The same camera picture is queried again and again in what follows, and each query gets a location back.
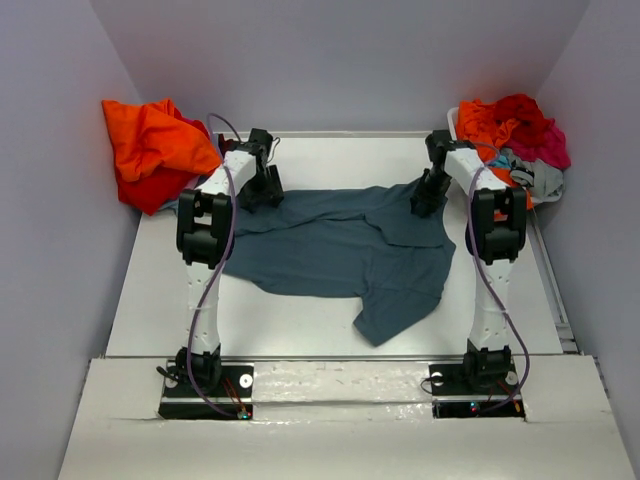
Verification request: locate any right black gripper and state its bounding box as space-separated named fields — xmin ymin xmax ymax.
xmin=412 ymin=167 xmax=454 ymax=215

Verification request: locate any blue-grey t shirt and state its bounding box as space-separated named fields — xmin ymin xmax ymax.
xmin=225 ymin=183 xmax=456 ymax=347

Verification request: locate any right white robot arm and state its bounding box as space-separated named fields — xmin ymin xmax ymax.
xmin=411 ymin=130 xmax=528 ymax=395

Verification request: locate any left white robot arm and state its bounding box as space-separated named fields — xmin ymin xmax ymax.
xmin=175 ymin=128 xmax=284 ymax=395

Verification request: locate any dark maroon folded t shirt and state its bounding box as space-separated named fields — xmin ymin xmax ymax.
xmin=217 ymin=135 xmax=237 ymax=159

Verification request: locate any cyan crumpled t shirt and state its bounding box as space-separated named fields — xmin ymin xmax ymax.
xmin=486 ymin=155 xmax=512 ymax=171

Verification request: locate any white perforated plastic basket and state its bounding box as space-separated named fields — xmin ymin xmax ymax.
xmin=446 ymin=107 xmax=459 ymax=141

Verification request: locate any orange crumpled t shirt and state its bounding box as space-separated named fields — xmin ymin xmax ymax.
xmin=455 ymin=97 xmax=534 ymax=211

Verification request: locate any light blue folded t shirt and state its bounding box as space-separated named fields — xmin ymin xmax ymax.
xmin=160 ymin=175 xmax=209 ymax=214

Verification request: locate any red folded t shirt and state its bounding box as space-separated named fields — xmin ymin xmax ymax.
xmin=115 ymin=167 xmax=199 ymax=215

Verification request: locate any grey crumpled t shirt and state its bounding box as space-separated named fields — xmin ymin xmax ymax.
xmin=501 ymin=148 xmax=565 ymax=204

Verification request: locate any red crumpled t shirt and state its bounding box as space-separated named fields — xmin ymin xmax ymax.
xmin=494 ymin=94 xmax=551 ymax=147

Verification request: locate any magenta crumpled t shirt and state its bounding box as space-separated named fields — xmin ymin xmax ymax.
xmin=506 ymin=119 xmax=572 ymax=171

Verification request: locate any orange folded t shirt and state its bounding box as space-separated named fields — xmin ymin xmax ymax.
xmin=102 ymin=98 xmax=222 ymax=183

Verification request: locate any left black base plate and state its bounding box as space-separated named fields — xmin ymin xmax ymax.
xmin=157 ymin=362 xmax=255 ymax=421

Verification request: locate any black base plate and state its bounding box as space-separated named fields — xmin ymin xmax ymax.
xmin=157 ymin=362 xmax=255 ymax=421
xmin=420 ymin=363 xmax=526 ymax=419

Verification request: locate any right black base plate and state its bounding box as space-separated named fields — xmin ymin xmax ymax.
xmin=420 ymin=363 xmax=526 ymax=419

